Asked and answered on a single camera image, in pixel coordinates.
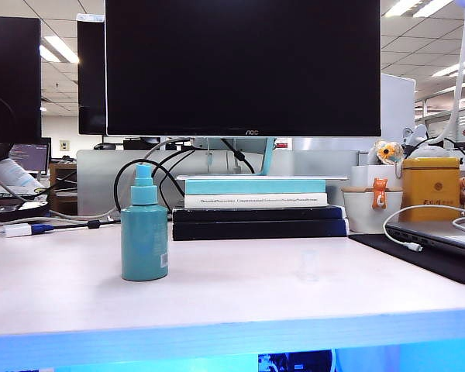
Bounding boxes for wide black monitor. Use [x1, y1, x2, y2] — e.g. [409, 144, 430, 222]
[0, 15, 43, 144]

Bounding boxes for white partition panel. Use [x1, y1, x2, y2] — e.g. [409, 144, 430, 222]
[380, 73, 417, 152]

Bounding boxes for teal book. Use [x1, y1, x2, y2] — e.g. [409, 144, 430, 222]
[184, 179, 327, 196]

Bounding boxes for grey-white monitor cable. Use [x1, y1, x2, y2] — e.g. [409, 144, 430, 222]
[48, 137, 193, 222]

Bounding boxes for sunflower plush toy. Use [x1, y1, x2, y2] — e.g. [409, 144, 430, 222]
[367, 139, 406, 167]

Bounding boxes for ceiling light panel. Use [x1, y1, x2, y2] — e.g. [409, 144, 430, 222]
[40, 35, 81, 65]

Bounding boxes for transparent sprayer lid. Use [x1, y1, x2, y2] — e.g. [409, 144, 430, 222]
[298, 250, 319, 282]

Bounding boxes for black shallow dish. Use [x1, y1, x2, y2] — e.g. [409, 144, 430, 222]
[0, 200, 51, 222]

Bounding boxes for white book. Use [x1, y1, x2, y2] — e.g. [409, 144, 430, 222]
[183, 192, 329, 209]

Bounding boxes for teal sprayer bottle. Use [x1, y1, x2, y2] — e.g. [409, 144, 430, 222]
[120, 163, 170, 282]

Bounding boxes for white charging cable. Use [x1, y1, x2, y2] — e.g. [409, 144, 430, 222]
[382, 204, 465, 253]

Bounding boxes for black looped cable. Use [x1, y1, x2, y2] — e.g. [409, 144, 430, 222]
[113, 146, 197, 212]

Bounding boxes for grey laptop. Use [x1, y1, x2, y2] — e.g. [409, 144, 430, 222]
[384, 216, 465, 263]

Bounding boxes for black book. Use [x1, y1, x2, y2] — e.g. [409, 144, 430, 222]
[171, 205, 346, 224]
[171, 219, 350, 242]

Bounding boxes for white adapter with blue plug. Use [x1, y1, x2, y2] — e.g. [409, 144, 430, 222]
[4, 222, 55, 238]

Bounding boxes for black cable with ferrite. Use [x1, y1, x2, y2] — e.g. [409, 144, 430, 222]
[220, 137, 257, 174]

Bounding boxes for teal monitor stand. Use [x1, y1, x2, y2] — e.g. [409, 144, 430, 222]
[193, 136, 276, 177]

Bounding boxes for white round cup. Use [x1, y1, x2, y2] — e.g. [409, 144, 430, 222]
[341, 187, 405, 234]

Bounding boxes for black desk cable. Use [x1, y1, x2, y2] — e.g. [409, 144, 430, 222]
[42, 219, 122, 230]

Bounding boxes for white tube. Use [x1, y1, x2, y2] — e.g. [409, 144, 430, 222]
[0, 157, 43, 191]

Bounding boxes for yellow tin box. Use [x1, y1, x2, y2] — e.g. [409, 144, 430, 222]
[401, 157, 461, 222]

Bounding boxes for brown wooden cabinet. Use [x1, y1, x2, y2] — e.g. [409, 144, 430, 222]
[48, 162, 78, 216]

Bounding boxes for orange cat figurine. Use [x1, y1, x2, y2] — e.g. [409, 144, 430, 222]
[371, 177, 389, 210]

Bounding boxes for narrow black monitor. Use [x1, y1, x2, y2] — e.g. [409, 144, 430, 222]
[76, 19, 107, 136]

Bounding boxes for dark equipment under table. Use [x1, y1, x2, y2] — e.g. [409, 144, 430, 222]
[257, 350, 336, 372]

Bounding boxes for large black AOC monitor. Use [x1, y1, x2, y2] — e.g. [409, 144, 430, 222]
[104, 0, 382, 137]

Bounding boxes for small lit laptop screen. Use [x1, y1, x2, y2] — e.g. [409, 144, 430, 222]
[8, 143, 50, 174]

